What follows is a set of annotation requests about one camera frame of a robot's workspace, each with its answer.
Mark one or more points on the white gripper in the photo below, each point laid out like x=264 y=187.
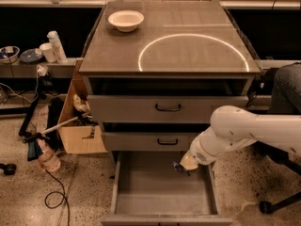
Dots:
x=198 y=153

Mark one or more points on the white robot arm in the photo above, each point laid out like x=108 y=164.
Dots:
x=232 y=128

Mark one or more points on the grey open bottom drawer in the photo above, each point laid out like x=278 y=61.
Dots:
x=147 y=191

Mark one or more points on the grey middle drawer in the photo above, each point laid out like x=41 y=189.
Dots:
x=148 y=142

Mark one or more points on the grey drawer cabinet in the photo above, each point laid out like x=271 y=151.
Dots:
x=180 y=49

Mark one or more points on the grey top drawer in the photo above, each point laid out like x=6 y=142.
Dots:
x=158 y=109

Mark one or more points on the cardboard box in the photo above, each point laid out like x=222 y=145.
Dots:
x=78 y=136

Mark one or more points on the white rod tool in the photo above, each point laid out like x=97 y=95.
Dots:
x=49 y=130

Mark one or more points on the person leg in jeans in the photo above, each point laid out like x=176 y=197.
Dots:
x=286 y=91

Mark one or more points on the spray bottle with blue trigger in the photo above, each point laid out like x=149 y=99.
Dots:
x=40 y=150

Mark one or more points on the white paper bowl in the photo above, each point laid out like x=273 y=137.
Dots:
x=126 y=20

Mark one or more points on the black bar leaning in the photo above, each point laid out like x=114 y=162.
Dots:
x=29 y=115

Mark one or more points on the white cylindrical canister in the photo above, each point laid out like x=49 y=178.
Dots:
x=57 y=47

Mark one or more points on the black caster on floor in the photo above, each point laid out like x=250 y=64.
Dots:
x=8 y=169

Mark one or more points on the white paper cup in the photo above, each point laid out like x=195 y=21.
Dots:
x=48 y=52

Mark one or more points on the blue plate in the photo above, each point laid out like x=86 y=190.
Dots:
x=31 y=56

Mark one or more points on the bowl on left shelf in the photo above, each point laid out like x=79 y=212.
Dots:
x=9 y=54

